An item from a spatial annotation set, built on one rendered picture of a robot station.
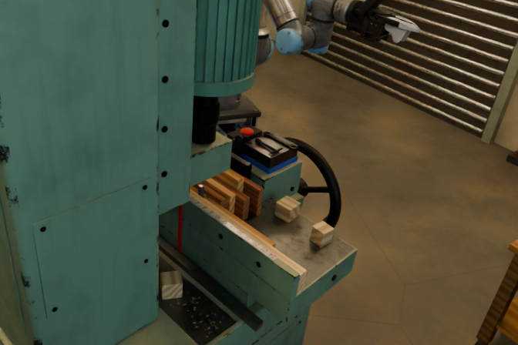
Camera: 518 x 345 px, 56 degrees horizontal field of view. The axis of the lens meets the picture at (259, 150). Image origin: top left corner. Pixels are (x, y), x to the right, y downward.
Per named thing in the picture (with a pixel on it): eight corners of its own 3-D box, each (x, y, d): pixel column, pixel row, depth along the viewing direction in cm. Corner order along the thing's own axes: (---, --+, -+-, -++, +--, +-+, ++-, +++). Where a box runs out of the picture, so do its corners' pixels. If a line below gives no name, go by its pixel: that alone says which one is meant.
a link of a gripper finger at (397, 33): (413, 48, 134) (385, 36, 139) (421, 26, 131) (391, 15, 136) (408, 49, 132) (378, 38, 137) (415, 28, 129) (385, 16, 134)
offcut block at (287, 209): (274, 215, 106) (275, 202, 104) (284, 207, 108) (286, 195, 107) (288, 222, 104) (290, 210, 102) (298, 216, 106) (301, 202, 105)
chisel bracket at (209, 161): (230, 175, 101) (233, 139, 97) (176, 200, 92) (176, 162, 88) (206, 161, 106) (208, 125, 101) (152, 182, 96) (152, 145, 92)
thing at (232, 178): (241, 206, 107) (244, 177, 103) (235, 209, 106) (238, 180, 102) (190, 172, 117) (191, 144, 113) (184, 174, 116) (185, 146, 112)
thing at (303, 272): (303, 291, 87) (307, 269, 85) (296, 296, 86) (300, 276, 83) (115, 153, 121) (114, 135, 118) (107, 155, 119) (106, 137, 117)
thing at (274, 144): (297, 160, 115) (301, 139, 112) (265, 175, 108) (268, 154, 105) (257, 139, 122) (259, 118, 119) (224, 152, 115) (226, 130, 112)
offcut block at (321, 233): (321, 248, 98) (324, 234, 96) (309, 239, 100) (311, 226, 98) (331, 242, 100) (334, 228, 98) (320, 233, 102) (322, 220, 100)
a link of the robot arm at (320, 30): (292, 50, 154) (298, 15, 148) (312, 44, 161) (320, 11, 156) (312, 59, 150) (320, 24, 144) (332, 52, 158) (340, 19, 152)
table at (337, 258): (378, 252, 108) (384, 230, 105) (287, 326, 87) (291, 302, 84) (197, 142, 142) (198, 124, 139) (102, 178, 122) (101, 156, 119)
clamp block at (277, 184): (299, 193, 119) (304, 162, 115) (261, 214, 110) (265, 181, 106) (255, 167, 127) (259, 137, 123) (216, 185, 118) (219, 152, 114)
